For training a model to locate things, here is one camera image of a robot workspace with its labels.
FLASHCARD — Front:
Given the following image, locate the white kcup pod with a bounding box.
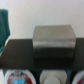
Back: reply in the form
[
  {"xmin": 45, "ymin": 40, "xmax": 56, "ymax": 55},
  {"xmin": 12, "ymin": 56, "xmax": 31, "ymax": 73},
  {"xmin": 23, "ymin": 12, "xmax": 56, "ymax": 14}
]
[{"xmin": 39, "ymin": 70, "xmax": 68, "ymax": 84}]

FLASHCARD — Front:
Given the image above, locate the silver kcup holder handle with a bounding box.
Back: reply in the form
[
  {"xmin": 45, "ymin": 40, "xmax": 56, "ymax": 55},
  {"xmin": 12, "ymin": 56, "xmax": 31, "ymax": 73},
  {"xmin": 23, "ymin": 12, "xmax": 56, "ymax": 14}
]
[{"xmin": 32, "ymin": 25, "xmax": 76, "ymax": 58}]

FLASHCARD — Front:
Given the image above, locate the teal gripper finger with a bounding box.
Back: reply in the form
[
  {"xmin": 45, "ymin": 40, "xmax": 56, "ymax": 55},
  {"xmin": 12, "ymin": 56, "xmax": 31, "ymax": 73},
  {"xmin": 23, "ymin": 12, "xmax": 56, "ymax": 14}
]
[{"xmin": 0, "ymin": 9, "xmax": 10, "ymax": 55}]

